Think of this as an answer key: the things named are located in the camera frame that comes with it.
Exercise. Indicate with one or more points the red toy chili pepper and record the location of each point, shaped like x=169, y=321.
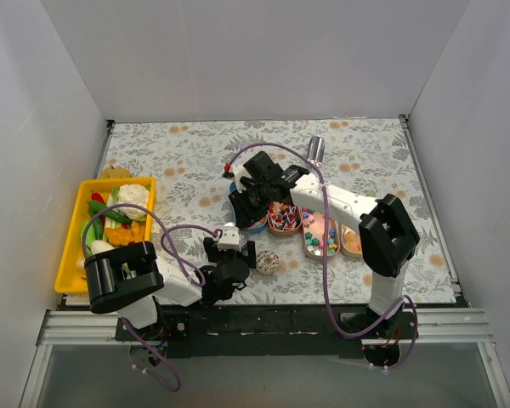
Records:
x=98, y=197

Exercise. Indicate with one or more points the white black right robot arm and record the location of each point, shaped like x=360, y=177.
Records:
x=388, y=237

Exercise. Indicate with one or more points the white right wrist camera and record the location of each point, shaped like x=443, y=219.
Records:
x=239, y=172

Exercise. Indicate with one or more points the white toy vegetable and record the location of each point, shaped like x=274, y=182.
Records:
x=136, y=194

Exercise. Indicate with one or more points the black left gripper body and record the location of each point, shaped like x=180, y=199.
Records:
x=230, y=255

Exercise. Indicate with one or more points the floral patterned table mat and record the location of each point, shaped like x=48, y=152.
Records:
x=370, y=157

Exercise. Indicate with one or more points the beige gummy candy tray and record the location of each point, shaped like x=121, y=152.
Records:
x=350, y=243

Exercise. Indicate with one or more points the clear glass jar lid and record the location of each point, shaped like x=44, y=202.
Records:
x=230, y=226

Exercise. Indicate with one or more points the green toy vegetables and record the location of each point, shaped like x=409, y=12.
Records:
x=102, y=216

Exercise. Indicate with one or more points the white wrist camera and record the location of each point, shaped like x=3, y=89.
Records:
x=239, y=172
x=229, y=241

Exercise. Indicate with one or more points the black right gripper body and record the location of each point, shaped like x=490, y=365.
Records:
x=243, y=208

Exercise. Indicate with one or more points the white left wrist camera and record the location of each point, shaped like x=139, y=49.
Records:
x=229, y=241

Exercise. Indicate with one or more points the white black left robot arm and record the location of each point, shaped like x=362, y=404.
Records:
x=133, y=280

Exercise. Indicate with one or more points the blue candy tray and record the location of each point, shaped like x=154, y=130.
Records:
x=260, y=225

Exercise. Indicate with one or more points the orange toy carrot slices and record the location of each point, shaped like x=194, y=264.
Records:
x=120, y=237

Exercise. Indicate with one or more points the aluminium frame rail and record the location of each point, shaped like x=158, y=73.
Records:
x=467, y=325

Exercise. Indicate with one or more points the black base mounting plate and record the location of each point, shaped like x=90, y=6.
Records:
x=284, y=330

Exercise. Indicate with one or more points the yellow plastic bin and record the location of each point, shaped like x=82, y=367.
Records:
x=71, y=278

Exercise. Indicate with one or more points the small donut decorated tin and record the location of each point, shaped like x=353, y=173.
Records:
x=267, y=263

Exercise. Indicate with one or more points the pink lollipop tray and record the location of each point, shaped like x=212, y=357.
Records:
x=283, y=219

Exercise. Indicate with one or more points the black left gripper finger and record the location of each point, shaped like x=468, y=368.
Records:
x=248, y=254
x=212, y=251

